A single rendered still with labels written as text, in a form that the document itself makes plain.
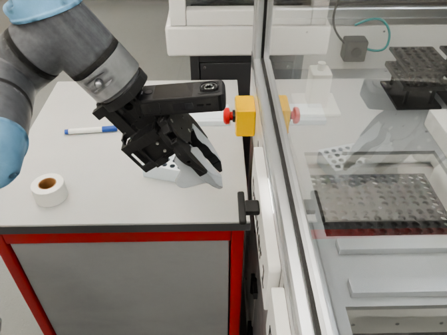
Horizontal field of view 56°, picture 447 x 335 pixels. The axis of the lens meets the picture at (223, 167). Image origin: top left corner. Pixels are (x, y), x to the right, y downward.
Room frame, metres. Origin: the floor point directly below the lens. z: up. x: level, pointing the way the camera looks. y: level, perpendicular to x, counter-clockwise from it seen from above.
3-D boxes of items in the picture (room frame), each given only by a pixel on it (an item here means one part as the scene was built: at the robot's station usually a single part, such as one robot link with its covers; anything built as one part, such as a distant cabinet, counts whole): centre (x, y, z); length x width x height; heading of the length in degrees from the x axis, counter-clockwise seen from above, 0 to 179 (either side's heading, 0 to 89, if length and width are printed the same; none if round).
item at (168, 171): (0.77, 0.12, 0.78); 0.12 x 0.08 x 0.04; 76
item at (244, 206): (0.50, -0.04, 0.91); 0.07 x 0.04 x 0.01; 1
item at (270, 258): (0.50, -0.07, 0.87); 0.29 x 0.02 x 0.11; 1
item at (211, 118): (1.00, 0.05, 0.77); 0.13 x 0.09 x 0.02; 92
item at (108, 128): (0.93, 0.36, 0.77); 0.14 x 0.02 x 0.02; 97
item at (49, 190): (0.68, 0.39, 0.78); 0.07 x 0.07 x 0.04
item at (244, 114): (0.83, -0.05, 0.88); 0.07 x 0.05 x 0.07; 1
